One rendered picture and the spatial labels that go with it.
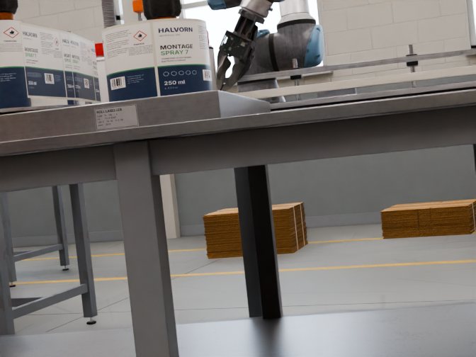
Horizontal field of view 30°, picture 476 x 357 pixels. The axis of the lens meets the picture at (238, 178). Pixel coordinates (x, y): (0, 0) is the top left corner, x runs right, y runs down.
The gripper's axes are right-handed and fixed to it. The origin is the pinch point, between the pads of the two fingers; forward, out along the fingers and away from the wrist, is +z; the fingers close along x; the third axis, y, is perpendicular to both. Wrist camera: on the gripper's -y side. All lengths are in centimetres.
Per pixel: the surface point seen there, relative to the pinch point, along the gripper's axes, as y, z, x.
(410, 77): 4.8, -20.8, 42.3
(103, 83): 3.1, 11.3, -28.4
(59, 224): -398, 152, -147
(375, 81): 4.8, -16.7, 35.0
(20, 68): 62, 10, -26
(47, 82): 52, 12, -24
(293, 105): 5.9, -3.3, 19.2
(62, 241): -398, 163, -140
